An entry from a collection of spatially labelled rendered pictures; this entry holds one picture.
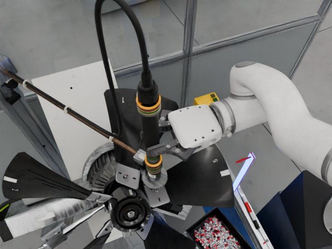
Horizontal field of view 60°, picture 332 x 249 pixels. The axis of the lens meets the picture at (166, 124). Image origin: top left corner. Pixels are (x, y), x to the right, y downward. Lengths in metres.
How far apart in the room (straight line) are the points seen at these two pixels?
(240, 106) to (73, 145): 0.63
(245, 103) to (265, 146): 1.82
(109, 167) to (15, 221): 0.34
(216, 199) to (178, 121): 0.41
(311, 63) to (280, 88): 2.64
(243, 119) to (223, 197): 0.39
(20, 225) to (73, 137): 0.32
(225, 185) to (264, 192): 1.32
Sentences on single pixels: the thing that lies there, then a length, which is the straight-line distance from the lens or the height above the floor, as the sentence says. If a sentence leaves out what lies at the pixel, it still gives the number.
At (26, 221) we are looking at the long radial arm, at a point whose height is 1.12.
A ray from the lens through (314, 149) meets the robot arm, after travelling 0.53.
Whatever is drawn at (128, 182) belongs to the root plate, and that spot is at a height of 1.24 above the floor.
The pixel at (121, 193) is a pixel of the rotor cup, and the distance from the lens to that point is 0.88.
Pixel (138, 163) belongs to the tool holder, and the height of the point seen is 1.38.
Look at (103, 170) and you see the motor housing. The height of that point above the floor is 1.19.
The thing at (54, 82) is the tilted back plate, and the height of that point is 1.34.
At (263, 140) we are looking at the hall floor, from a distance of 2.50.
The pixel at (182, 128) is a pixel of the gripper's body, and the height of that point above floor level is 1.53.
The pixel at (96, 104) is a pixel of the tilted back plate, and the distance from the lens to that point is 1.03.
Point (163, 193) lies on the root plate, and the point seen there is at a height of 1.18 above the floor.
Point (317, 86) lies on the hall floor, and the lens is 3.05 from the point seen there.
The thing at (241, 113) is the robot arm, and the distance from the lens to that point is 0.66.
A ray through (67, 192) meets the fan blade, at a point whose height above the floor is 1.28.
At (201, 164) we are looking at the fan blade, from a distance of 0.98.
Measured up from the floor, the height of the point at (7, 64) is 1.41.
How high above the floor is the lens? 2.07
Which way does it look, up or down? 57 degrees down
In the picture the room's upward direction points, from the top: straight up
